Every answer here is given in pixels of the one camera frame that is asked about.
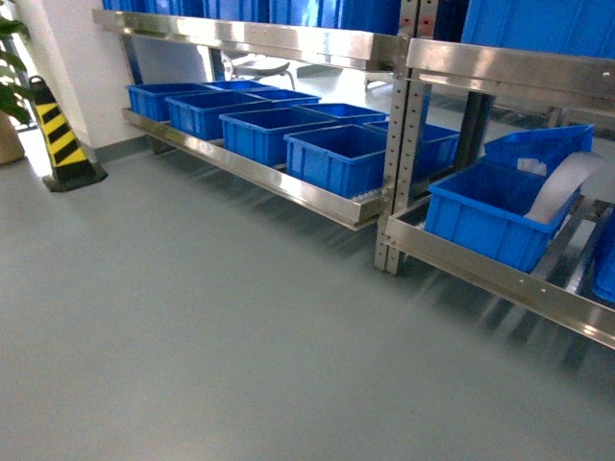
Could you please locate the stainless steel shelf rack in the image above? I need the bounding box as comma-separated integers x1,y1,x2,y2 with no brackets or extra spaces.
375,1,614,347
91,0,419,276

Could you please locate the green potted plant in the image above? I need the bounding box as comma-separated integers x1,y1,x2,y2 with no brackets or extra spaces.
1,16,32,166

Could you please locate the yellow black traffic cone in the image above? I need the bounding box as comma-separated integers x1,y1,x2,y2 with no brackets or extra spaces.
29,76,108,193

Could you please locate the stainless steel shelf rack left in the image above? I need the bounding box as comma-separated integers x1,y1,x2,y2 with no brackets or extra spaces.
91,0,419,276

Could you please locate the blue bin left target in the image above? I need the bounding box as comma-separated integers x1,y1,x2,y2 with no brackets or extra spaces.
425,161,580,273

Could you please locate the tilted blue bin behind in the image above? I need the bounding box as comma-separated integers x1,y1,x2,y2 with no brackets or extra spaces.
484,125,595,177

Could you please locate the grey flat ribbon strip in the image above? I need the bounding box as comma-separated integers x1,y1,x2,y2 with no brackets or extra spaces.
525,152,604,224

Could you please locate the blue bin back row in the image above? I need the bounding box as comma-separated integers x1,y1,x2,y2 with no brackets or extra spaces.
291,103,388,126

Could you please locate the stainless steel shelf rack right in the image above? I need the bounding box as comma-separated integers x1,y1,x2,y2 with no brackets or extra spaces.
375,1,614,347

